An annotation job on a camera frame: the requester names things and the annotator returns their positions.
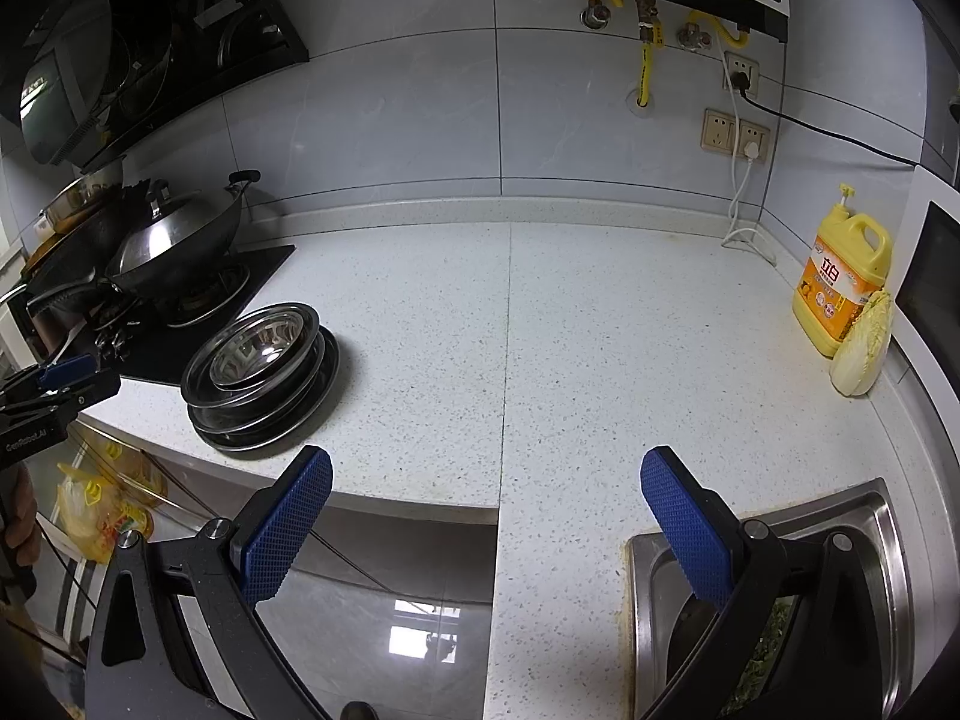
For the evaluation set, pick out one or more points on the basin of greens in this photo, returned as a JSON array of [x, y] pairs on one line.
[[686, 637]]

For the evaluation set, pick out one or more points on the person's left hand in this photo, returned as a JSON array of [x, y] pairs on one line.
[[24, 521]]

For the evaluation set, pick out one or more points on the small steel plate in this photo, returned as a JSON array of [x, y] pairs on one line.
[[255, 415]]

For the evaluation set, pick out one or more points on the large steel bowl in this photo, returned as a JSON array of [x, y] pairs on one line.
[[309, 349]]

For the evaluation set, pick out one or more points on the yellow plastic bag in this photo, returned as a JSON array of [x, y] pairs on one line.
[[90, 525]]

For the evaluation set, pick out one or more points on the black range hood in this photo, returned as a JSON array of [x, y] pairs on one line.
[[150, 7]]

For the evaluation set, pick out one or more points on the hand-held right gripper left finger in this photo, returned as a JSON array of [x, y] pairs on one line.
[[289, 525]]

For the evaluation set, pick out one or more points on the black frying pan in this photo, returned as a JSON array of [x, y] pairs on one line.
[[60, 296]]

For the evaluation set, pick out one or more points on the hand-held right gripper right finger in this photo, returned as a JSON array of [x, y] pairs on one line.
[[686, 532]]

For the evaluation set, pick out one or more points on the medium steel plate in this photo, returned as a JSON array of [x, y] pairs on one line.
[[262, 430]]

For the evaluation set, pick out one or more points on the black gas stove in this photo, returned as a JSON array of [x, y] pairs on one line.
[[247, 277]]

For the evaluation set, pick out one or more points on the grey base cabinet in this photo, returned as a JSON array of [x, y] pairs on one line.
[[420, 562]]

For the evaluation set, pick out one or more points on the metal water valve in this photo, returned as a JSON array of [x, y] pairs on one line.
[[691, 37], [595, 15]]

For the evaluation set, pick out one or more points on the white wall socket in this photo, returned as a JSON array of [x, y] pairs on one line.
[[731, 64]]

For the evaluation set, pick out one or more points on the steel basin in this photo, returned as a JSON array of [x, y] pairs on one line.
[[75, 199]]

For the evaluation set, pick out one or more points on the black wok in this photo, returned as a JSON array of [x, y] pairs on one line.
[[206, 244]]

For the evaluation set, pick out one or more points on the large steel plate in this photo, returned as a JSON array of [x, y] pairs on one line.
[[270, 445]]

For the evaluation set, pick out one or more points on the beige wall socket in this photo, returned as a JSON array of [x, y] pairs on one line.
[[762, 132], [720, 130]]

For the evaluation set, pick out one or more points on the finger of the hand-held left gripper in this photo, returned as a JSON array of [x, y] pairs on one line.
[[97, 388], [67, 373]]

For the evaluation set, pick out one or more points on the white microwave oven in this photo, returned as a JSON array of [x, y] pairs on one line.
[[934, 285]]

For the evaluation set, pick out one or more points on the yellow detergent bottle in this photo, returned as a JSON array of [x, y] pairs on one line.
[[832, 292]]

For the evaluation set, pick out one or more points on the napa cabbage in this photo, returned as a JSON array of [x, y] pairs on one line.
[[859, 360]]

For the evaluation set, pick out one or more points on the steel sink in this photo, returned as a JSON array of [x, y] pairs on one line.
[[652, 615]]

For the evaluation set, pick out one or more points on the black cooking pot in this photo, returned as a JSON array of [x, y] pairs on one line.
[[90, 229]]

